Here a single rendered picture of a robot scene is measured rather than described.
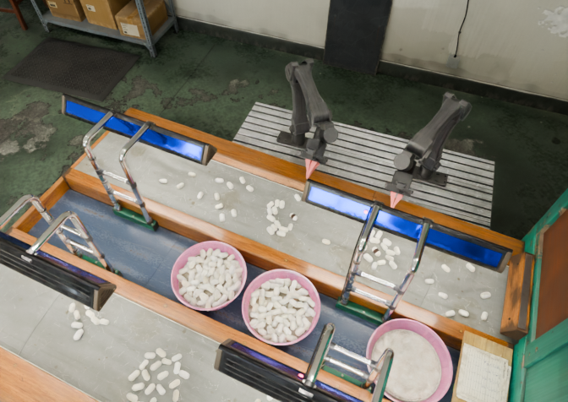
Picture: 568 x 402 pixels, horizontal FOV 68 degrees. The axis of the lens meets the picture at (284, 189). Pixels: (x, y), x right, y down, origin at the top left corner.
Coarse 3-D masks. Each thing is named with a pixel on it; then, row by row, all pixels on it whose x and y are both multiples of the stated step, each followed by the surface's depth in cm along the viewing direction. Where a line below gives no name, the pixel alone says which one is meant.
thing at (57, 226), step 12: (24, 204) 125; (36, 204) 130; (0, 216) 122; (12, 216) 123; (48, 216) 136; (60, 216) 121; (72, 216) 124; (0, 228) 120; (48, 228) 119; (60, 228) 143; (72, 228) 137; (84, 228) 131; (36, 240) 117; (72, 240) 148; (36, 252) 116; (72, 252) 154; (96, 252) 141; (96, 264) 157; (108, 264) 150
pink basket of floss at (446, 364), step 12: (384, 324) 139; (396, 324) 141; (408, 324) 141; (420, 324) 139; (372, 336) 136; (432, 336) 138; (372, 348) 139; (444, 348) 135; (444, 360) 135; (444, 372) 133; (444, 384) 130; (432, 396) 130
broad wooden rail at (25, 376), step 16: (0, 352) 133; (0, 368) 130; (16, 368) 130; (32, 368) 130; (0, 384) 127; (16, 384) 127; (32, 384) 127; (48, 384) 127; (64, 384) 127; (0, 400) 124; (16, 400) 124; (32, 400) 124; (48, 400) 124; (64, 400) 125; (80, 400) 125; (96, 400) 125
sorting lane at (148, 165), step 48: (144, 144) 191; (144, 192) 174; (192, 192) 175; (240, 192) 175; (288, 192) 175; (288, 240) 161; (336, 240) 161; (384, 288) 150; (432, 288) 150; (480, 288) 150
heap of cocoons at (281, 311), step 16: (272, 288) 150; (288, 288) 151; (304, 288) 151; (256, 304) 145; (272, 304) 146; (288, 304) 147; (304, 304) 145; (256, 320) 142; (272, 320) 144; (288, 320) 144; (304, 320) 142; (272, 336) 139; (288, 336) 139
